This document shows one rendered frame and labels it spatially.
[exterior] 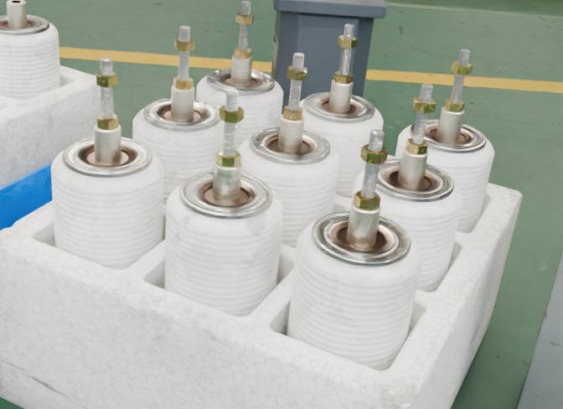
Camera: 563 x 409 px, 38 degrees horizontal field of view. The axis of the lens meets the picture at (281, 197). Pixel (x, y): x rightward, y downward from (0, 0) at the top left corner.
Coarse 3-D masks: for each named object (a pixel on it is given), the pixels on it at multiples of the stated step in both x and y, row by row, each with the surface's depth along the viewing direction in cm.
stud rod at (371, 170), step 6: (372, 132) 57; (378, 132) 57; (372, 138) 57; (378, 138) 57; (372, 144) 57; (378, 144) 57; (372, 150) 57; (378, 150) 57; (366, 162) 58; (366, 168) 58; (372, 168) 58; (378, 168) 58; (366, 174) 58; (372, 174) 58; (366, 180) 59; (372, 180) 58; (366, 186) 59; (372, 186) 59; (366, 192) 59; (372, 192) 59; (366, 198) 59
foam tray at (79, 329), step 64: (512, 192) 87; (0, 256) 69; (64, 256) 68; (0, 320) 73; (64, 320) 69; (128, 320) 65; (192, 320) 62; (256, 320) 63; (448, 320) 65; (0, 384) 77; (64, 384) 72; (128, 384) 68; (192, 384) 65; (256, 384) 61; (320, 384) 59; (384, 384) 58; (448, 384) 74
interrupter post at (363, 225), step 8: (352, 208) 60; (352, 216) 60; (360, 216) 59; (368, 216) 59; (376, 216) 59; (352, 224) 60; (360, 224) 59; (368, 224) 59; (376, 224) 60; (352, 232) 60; (360, 232) 60; (368, 232) 60; (376, 232) 61; (352, 240) 60; (360, 240) 60; (368, 240) 60
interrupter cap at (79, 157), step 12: (72, 144) 70; (84, 144) 71; (132, 144) 72; (144, 144) 72; (72, 156) 69; (84, 156) 69; (132, 156) 70; (144, 156) 70; (72, 168) 67; (84, 168) 67; (96, 168) 67; (108, 168) 67; (120, 168) 68; (132, 168) 67; (144, 168) 68
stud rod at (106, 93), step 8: (104, 64) 65; (104, 72) 66; (104, 88) 66; (112, 88) 67; (104, 96) 67; (112, 96) 67; (104, 104) 67; (112, 104) 67; (104, 112) 67; (112, 112) 68
